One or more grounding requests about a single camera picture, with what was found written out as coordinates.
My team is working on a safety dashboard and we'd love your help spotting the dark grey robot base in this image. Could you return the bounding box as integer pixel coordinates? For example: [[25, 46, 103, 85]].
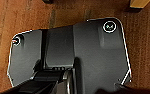
[[6, 17, 134, 94]]

